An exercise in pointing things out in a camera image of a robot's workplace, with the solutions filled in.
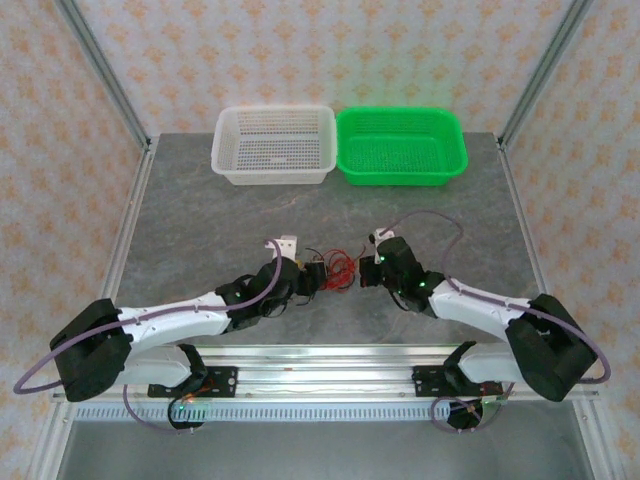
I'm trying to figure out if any green plastic basket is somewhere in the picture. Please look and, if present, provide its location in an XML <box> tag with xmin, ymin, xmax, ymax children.
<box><xmin>334</xmin><ymin>105</ymin><xmax>470</xmax><ymax>188</ymax></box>

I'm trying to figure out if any white plastic basket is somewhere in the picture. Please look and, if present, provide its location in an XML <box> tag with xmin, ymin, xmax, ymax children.
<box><xmin>210</xmin><ymin>104</ymin><xmax>337</xmax><ymax>187</ymax></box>

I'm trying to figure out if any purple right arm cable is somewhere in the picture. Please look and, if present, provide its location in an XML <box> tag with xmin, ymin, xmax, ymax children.
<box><xmin>384</xmin><ymin>208</ymin><xmax>612</xmax><ymax>435</ymax></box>

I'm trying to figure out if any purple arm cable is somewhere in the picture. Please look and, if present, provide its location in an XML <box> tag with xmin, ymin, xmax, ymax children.
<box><xmin>384</xmin><ymin>208</ymin><xmax>612</xmax><ymax>435</ymax></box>
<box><xmin>12</xmin><ymin>238</ymin><xmax>281</xmax><ymax>436</ymax></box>

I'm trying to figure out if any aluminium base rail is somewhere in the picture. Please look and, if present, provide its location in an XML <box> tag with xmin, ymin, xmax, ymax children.
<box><xmin>52</xmin><ymin>343</ymin><xmax>601</xmax><ymax>401</ymax></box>

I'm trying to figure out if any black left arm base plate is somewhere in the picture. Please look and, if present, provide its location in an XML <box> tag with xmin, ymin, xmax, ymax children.
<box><xmin>147</xmin><ymin>366</ymin><xmax>240</xmax><ymax>400</ymax></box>

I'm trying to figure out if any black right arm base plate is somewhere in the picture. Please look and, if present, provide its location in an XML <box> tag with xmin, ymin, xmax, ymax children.
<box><xmin>412</xmin><ymin>365</ymin><xmax>504</xmax><ymax>397</ymax></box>

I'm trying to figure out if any aluminium table side rail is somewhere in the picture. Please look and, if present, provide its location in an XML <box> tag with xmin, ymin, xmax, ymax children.
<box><xmin>97</xmin><ymin>134</ymin><xmax>159</xmax><ymax>346</ymax></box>
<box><xmin>495</xmin><ymin>133</ymin><xmax>554</xmax><ymax>301</ymax></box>

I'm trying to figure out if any grey slotted cable duct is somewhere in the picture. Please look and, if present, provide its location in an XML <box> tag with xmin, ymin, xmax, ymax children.
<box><xmin>69</xmin><ymin>402</ymin><xmax>584</xmax><ymax>422</ymax></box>

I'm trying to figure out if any aluminium frame post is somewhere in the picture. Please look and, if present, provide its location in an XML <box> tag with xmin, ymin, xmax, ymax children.
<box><xmin>497</xmin><ymin>0</ymin><xmax>595</xmax><ymax>147</ymax></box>
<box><xmin>53</xmin><ymin>0</ymin><xmax>152</xmax><ymax>151</ymax></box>

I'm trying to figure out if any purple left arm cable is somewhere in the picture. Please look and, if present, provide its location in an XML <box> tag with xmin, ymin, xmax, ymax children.
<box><xmin>12</xmin><ymin>238</ymin><xmax>281</xmax><ymax>436</ymax></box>

